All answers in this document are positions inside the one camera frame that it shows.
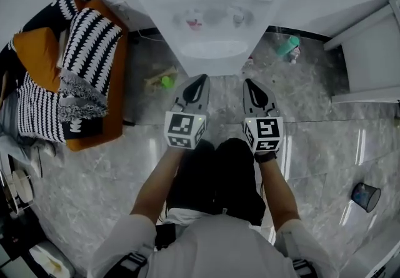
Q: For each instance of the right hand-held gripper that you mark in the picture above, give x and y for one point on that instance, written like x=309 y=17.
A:
x=265 y=133

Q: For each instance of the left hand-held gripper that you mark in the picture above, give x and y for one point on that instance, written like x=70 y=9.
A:
x=184 y=128

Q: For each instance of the person's left forearm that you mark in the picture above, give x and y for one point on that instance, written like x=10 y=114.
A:
x=156 y=186

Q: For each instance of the person's right forearm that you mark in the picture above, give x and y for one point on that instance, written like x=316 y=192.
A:
x=278 y=195

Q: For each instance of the white vanity cabinet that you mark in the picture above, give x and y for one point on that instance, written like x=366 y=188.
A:
x=368 y=61

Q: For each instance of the green cup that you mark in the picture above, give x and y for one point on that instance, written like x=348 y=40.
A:
x=167 y=82

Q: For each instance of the black wristwatch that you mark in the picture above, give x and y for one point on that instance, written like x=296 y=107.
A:
x=265 y=157

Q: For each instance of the white drip tray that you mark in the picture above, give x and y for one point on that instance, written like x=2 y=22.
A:
x=215 y=48

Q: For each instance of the small clear bottle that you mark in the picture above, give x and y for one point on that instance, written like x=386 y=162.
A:
x=294 y=56

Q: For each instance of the green bottle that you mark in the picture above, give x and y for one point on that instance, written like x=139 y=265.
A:
x=287 y=45

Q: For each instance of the person's black trousers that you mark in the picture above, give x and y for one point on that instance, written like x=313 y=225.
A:
x=234 y=176

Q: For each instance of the orange sofa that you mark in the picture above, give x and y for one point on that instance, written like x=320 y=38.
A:
x=109 y=127

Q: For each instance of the black white-print cushion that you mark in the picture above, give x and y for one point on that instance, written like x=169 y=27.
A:
x=90 y=128

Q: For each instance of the grey fringed throw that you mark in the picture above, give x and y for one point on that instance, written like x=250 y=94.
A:
x=81 y=95

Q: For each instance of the black white striped blanket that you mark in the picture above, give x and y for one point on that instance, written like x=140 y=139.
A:
x=90 y=39

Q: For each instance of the black mesh waste bin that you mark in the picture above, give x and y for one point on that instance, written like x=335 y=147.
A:
x=365 y=198

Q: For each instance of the person's white shirt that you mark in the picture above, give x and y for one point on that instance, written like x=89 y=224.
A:
x=218 y=248

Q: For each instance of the orange cushion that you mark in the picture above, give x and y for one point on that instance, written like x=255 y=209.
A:
x=34 y=58

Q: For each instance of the round white wooden table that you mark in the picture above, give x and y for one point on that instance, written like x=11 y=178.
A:
x=22 y=184

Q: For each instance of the white furniture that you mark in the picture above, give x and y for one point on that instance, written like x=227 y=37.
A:
x=378 y=255

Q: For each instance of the bin with white liner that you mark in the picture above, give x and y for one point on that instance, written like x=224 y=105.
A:
x=50 y=261

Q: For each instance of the black shelf unit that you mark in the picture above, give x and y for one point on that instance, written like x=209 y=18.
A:
x=12 y=239

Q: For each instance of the white wall socket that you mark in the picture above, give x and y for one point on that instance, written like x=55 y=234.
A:
x=121 y=9

